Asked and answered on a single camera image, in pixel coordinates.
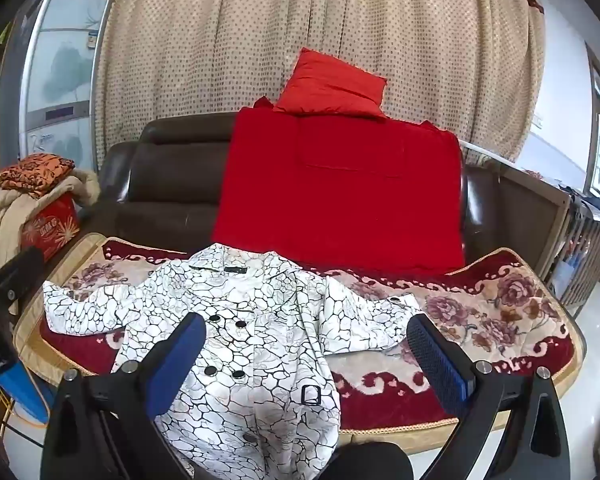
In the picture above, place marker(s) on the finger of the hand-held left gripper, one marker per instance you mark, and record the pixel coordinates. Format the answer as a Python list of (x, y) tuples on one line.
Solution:
[(19, 270)]

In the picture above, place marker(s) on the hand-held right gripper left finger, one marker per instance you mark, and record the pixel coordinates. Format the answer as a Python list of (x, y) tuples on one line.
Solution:
[(179, 360)]

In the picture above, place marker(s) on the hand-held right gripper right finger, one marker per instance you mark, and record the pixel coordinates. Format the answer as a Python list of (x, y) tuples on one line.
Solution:
[(437, 362)]

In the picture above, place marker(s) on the white black-veined coat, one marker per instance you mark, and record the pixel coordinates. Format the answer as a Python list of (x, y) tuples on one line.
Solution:
[(260, 340)]

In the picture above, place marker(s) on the floral red seat cover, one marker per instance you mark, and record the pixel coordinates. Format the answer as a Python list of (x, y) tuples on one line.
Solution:
[(54, 280)]

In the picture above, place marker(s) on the red cardboard box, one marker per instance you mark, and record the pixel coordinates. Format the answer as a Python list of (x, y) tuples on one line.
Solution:
[(49, 227)]

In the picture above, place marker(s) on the beige quilted coat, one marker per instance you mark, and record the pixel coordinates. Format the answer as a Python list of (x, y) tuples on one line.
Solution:
[(9, 215)]

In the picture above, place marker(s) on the blue bag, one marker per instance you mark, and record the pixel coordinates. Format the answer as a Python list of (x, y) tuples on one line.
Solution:
[(27, 395)]

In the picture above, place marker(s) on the floral red cream blanket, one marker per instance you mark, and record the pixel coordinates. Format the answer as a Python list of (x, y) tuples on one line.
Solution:
[(485, 320)]

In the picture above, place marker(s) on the orange black patterned cloth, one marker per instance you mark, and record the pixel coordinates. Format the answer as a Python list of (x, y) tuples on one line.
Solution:
[(37, 170)]

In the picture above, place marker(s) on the brown leather sofa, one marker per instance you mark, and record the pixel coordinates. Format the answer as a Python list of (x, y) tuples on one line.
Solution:
[(169, 180)]

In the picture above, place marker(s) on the wooden crib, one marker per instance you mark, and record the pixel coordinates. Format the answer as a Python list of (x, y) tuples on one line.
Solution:
[(575, 240)]

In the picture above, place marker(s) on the white standing air conditioner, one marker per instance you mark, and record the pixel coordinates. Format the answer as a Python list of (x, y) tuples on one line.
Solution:
[(59, 70)]

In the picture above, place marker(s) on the red pillow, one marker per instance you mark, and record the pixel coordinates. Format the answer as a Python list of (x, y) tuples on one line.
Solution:
[(332, 85)]

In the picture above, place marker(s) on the beige dotted curtain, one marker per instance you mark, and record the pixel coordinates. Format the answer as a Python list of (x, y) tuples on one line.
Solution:
[(260, 35)]

